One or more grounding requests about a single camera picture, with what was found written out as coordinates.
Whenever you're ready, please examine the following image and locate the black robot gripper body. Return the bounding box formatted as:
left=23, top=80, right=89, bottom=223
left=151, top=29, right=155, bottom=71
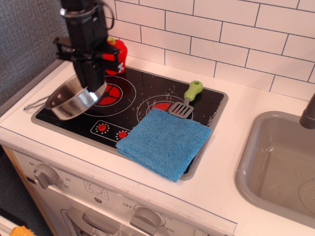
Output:
left=54, top=7, right=119, bottom=71

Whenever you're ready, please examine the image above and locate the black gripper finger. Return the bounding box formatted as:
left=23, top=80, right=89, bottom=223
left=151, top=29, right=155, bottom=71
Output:
left=73, top=61, right=90, bottom=87
left=85, top=61, right=104, bottom=92

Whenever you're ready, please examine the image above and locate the silver metal pan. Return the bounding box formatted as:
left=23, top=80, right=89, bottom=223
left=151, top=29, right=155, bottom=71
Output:
left=24, top=75, right=107, bottom=120

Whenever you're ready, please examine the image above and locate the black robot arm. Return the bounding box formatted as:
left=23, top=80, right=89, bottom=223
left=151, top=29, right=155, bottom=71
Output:
left=54, top=0, right=127, bottom=92

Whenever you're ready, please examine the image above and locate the black toy stove top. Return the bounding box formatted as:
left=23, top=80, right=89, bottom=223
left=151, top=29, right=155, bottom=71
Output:
left=31, top=58, right=229, bottom=181

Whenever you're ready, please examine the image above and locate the red toy bell pepper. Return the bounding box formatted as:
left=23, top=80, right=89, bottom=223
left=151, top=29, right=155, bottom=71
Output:
left=105, top=37, right=128, bottom=76

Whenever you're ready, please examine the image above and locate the blue folded cloth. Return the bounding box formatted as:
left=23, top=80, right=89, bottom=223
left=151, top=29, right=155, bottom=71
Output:
left=116, top=109, right=212, bottom=182

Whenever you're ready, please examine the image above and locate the grey left oven knob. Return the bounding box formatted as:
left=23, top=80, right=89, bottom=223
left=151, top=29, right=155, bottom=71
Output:
left=34, top=164, right=59, bottom=189

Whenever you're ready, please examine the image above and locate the grey oven knob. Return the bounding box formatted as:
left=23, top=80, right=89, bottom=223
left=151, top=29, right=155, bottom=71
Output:
left=130, top=207, right=161, bottom=236
left=34, top=164, right=59, bottom=189

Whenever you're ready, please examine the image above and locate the white toy oven front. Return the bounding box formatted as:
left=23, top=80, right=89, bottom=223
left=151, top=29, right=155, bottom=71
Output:
left=13, top=151, right=236, bottom=236

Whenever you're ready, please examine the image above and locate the grey right oven knob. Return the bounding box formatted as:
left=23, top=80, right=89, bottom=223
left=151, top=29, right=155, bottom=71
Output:
left=130, top=207, right=161, bottom=236

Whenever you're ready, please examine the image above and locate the orange fuzzy object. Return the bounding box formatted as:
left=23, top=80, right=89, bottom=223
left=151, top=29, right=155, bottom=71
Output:
left=9, top=226, right=35, bottom=236

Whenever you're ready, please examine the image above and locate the grey toy sink basin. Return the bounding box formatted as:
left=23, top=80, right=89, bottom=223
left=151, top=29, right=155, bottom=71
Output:
left=235, top=111, right=315, bottom=228

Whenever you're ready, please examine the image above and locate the grey faucet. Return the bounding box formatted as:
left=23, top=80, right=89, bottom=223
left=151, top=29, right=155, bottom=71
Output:
left=299, top=94, right=315, bottom=129

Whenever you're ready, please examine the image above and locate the green handled grey spatula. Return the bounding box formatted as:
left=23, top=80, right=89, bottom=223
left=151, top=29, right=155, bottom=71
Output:
left=168, top=81, right=203, bottom=119

